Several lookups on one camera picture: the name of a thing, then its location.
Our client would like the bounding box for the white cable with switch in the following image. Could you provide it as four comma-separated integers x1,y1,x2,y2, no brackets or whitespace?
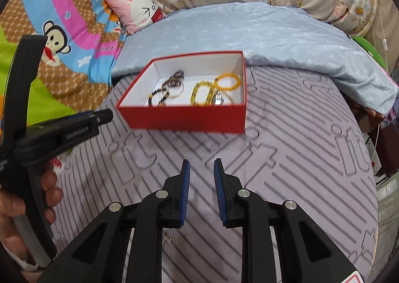
372,0,390,72

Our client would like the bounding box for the green plastic object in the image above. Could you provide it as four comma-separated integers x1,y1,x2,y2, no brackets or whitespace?
352,35,389,72

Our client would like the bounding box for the dark brown furniture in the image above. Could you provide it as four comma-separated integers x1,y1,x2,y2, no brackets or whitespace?
366,121,399,178

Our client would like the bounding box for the thin gold bangle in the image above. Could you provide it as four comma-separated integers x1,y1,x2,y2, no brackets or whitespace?
167,81,185,99

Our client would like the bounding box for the person's left hand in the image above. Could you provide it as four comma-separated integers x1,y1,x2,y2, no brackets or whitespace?
0,161,64,262

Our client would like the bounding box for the colourful monkey cartoon blanket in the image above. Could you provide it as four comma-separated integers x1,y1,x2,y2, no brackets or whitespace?
0,0,129,125

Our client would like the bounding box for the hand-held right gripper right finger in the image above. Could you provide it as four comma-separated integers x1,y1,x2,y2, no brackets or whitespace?
213,158,358,283

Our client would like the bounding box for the silver metal wristwatch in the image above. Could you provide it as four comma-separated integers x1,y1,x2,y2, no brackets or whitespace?
210,90,229,106

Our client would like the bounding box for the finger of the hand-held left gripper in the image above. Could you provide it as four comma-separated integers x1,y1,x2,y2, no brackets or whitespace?
89,108,113,125
66,111,94,122

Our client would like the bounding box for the light blue quilt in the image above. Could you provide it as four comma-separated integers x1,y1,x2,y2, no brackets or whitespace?
111,1,399,116

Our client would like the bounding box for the yellow bead bracelet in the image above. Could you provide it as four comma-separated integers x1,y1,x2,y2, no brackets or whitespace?
190,81,219,107

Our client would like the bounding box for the dark brown bead bracelet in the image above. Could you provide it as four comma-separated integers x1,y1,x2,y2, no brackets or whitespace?
147,88,171,108

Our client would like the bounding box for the person's left forearm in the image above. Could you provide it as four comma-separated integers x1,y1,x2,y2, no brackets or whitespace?
3,247,46,283

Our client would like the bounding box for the red cardboard box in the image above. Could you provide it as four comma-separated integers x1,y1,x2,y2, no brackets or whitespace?
116,50,247,133

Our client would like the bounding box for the pink rabbit pillow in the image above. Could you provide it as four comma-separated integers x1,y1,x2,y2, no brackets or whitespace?
104,0,168,35

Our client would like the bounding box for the dark patterned bead bracelet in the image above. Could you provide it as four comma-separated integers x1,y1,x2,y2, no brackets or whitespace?
164,70,185,88

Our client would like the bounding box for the orange bead bracelet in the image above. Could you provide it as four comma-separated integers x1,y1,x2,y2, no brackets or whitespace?
215,73,243,92

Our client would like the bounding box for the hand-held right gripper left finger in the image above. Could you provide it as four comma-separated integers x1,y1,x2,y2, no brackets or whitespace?
37,159,191,283

